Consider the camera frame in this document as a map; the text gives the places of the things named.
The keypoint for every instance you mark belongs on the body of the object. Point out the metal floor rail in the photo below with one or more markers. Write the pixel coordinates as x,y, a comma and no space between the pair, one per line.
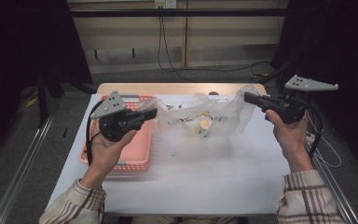
21,171
335,193

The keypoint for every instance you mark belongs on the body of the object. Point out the white wall socket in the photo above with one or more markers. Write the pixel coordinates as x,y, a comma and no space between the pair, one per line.
165,3

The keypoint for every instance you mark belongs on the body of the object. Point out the small dark round object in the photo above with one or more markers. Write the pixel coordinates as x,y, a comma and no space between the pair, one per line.
213,93

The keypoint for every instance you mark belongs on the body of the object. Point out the white power strip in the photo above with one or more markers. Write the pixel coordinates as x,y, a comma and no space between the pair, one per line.
310,138

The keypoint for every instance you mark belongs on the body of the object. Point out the person's left hand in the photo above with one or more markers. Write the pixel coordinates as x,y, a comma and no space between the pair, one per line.
108,155

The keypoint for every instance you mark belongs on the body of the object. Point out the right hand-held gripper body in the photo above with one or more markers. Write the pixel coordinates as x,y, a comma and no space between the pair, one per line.
292,104

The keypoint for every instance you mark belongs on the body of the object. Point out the black metal stand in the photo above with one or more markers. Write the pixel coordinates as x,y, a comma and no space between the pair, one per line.
42,99

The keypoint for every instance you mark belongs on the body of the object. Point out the yellow floor tape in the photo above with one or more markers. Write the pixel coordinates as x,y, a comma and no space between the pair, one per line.
32,101

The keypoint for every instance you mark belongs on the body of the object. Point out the clear plastic bag yellow smiley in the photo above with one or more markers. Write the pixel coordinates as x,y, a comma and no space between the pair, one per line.
227,109

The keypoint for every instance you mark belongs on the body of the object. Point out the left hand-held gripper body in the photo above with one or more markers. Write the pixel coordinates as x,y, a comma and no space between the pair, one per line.
112,119

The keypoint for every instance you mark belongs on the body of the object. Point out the pink perforated plastic basket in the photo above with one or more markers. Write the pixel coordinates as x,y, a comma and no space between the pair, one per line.
136,149

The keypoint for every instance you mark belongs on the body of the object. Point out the person's right hand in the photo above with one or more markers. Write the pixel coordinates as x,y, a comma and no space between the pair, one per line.
290,137

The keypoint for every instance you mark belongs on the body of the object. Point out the black curtain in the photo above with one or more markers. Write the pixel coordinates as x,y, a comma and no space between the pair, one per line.
348,46
18,56

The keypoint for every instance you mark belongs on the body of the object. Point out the black horizontal bar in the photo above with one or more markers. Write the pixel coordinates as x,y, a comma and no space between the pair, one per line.
180,12

